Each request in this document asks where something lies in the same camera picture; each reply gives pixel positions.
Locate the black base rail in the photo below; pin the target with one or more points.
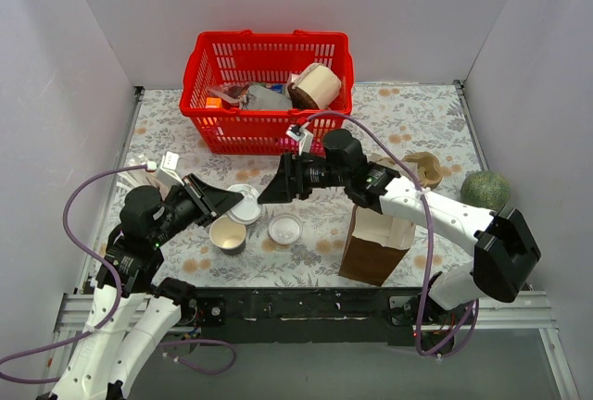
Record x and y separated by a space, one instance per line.
317 315

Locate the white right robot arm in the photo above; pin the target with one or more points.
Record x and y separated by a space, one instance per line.
502 247

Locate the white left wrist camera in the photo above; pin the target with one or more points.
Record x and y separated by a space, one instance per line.
163 173

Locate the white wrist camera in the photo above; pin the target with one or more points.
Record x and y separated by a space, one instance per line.
299 133
163 173

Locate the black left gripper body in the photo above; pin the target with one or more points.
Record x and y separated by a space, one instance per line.
198 201

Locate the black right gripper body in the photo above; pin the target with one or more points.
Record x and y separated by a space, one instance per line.
296 178

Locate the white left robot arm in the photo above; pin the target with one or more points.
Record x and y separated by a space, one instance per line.
128 316

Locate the grey crumpled pouch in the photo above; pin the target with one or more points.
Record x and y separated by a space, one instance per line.
261 98

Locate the pink cup of straws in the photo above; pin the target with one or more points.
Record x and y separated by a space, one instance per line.
140 177

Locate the clear plastic snack packet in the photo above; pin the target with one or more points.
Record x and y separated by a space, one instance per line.
230 95

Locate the green melon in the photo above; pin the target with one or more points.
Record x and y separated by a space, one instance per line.
485 189

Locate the red plastic shopping basket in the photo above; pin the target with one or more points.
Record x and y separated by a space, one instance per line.
270 60

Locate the orange snack box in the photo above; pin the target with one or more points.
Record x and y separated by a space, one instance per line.
213 103

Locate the brown cardboard cup carrier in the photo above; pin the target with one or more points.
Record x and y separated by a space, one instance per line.
428 168

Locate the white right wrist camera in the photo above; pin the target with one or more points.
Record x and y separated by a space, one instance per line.
299 133

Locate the white plastic cup lid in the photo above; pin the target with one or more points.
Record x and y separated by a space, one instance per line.
285 229

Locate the black paper coffee cup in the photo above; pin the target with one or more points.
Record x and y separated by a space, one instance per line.
228 236

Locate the brown paper bag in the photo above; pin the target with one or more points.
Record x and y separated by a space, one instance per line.
375 245

